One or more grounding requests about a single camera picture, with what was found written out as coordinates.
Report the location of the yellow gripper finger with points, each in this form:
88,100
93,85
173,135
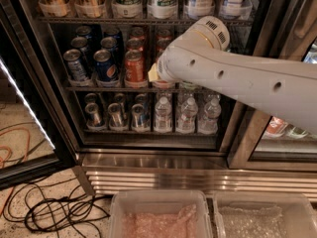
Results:
153,74

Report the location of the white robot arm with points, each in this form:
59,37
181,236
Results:
282,88

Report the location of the second row right coke can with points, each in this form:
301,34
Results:
162,44

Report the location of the second row red coke can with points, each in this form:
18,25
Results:
135,44

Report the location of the bottom shelf right can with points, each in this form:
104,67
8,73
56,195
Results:
140,118

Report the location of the shelf can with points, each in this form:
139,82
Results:
140,118
118,119
95,119

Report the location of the front blue pepsi can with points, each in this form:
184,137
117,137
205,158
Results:
105,66

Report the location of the bottom shelf middle can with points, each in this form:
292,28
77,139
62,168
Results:
118,119

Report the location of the front silver diet pepsi can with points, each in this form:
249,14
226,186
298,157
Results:
76,67

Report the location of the bottom shelf left can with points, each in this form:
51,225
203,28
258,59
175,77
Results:
95,119

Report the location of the top shelf green tea bottle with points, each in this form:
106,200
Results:
127,8

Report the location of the shelf white bottle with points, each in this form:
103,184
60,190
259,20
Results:
235,9
195,9

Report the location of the top shelf right white bottle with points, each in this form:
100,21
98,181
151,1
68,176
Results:
235,9

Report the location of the red can behind right door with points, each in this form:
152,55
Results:
275,127

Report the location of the open fridge glass door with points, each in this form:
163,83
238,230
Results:
27,122

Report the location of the left water bottle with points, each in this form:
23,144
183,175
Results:
163,115

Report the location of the water bottle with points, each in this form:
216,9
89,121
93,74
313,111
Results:
187,115
208,121
163,115

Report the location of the middle water bottle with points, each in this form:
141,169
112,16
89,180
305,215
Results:
187,115

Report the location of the right water bottle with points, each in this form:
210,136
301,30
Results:
208,121

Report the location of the left clear plastic bin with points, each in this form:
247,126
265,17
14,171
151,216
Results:
160,214

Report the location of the clear plastic bin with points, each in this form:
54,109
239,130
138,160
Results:
264,215
160,214

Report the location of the right clear plastic bin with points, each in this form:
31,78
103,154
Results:
264,215

